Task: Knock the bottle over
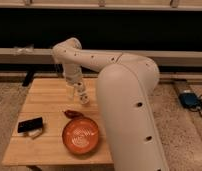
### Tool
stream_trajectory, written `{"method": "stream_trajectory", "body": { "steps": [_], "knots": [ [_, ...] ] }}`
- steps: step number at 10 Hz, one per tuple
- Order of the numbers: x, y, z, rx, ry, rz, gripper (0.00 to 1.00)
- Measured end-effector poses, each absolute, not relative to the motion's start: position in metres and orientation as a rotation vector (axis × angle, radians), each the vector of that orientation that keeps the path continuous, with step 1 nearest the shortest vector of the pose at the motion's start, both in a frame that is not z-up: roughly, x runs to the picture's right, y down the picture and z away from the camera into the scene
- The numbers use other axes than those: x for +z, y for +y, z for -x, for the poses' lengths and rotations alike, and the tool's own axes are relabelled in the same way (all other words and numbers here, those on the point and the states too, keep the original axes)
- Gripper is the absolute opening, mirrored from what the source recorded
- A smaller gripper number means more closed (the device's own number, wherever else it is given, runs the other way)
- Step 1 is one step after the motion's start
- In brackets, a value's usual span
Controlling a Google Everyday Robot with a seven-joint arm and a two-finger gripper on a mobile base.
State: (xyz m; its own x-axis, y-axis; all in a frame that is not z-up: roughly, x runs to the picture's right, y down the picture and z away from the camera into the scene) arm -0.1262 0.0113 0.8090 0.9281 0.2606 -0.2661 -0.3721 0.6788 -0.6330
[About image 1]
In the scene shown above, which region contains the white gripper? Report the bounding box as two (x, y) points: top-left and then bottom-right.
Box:
(64, 65), (89, 104)

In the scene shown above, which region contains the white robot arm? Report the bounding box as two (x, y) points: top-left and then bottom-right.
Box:
(52, 38), (169, 171)

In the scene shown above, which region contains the orange ribbed bowl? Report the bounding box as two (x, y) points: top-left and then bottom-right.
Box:
(62, 117), (100, 155)

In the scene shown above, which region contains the long metal rail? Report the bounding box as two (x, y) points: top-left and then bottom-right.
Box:
(0, 48), (202, 67)

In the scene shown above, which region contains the black rectangular block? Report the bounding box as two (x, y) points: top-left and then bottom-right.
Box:
(17, 117), (43, 133)

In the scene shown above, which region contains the wooden table board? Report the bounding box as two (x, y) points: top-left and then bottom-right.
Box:
(2, 78), (112, 166)

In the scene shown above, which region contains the black table leg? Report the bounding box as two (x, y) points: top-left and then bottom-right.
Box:
(22, 66), (36, 87)

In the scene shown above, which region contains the dark red small object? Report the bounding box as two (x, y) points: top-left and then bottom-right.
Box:
(64, 110), (83, 119)

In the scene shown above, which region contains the blue box on floor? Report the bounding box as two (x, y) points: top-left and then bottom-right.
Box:
(179, 93), (200, 108)

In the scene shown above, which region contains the white object under block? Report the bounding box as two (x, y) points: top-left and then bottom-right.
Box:
(27, 128), (43, 139)

